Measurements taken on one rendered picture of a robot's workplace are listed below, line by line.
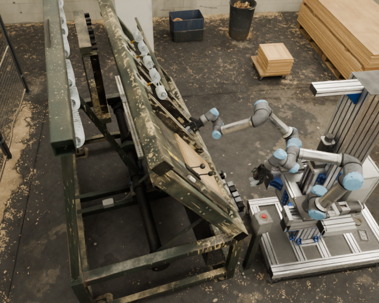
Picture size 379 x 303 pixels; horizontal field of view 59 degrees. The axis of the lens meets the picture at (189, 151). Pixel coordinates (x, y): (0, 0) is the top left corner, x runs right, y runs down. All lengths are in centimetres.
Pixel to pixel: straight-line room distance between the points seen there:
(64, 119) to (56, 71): 42
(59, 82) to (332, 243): 295
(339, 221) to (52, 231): 283
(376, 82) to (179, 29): 470
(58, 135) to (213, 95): 404
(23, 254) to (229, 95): 356
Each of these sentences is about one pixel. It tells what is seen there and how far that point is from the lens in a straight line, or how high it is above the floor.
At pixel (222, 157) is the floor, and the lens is 443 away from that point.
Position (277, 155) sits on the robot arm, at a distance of 225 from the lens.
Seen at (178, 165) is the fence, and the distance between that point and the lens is 223.
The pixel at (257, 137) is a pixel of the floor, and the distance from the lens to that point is 479.
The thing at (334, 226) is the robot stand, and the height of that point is 96.
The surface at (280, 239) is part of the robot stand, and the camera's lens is 361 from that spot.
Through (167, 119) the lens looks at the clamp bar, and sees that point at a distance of 267.
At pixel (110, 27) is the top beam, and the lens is 303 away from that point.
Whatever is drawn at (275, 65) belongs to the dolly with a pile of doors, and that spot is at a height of 30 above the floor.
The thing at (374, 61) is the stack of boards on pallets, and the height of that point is 67.
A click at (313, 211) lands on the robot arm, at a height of 124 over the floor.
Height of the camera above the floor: 325
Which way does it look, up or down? 47 degrees down
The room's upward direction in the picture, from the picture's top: 3 degrees clockwise
